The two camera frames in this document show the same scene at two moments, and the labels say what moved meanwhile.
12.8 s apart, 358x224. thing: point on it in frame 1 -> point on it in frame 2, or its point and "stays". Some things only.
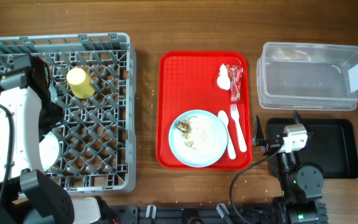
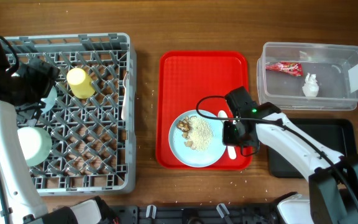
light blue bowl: [53, 93] stays
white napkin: [223, 80] -> [311, 87]
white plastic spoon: [223, 116] stays
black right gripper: [270, 145] -> [228, 137]
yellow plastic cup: [81, 84] stays
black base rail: [189, 214] stays
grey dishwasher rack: [97, 148] stays
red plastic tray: [188, 81] stays
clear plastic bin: [292, 76] stays
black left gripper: [58, 113] -> [45, 81]
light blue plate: [197, 138] stays
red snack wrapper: [235, 75] -> [293, 68]
